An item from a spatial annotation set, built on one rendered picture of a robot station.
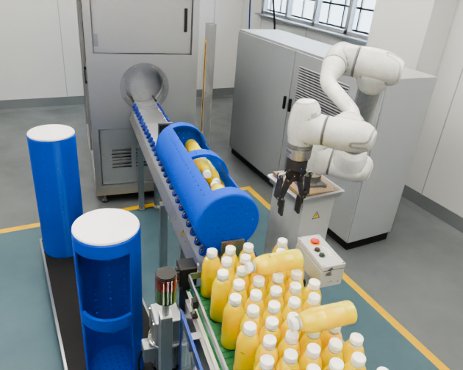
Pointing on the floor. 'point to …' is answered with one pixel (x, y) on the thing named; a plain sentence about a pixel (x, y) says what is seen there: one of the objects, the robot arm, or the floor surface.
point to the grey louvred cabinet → (372, 186)
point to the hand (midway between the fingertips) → (289, 206)
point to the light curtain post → (208, 80)
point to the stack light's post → (165, 341)
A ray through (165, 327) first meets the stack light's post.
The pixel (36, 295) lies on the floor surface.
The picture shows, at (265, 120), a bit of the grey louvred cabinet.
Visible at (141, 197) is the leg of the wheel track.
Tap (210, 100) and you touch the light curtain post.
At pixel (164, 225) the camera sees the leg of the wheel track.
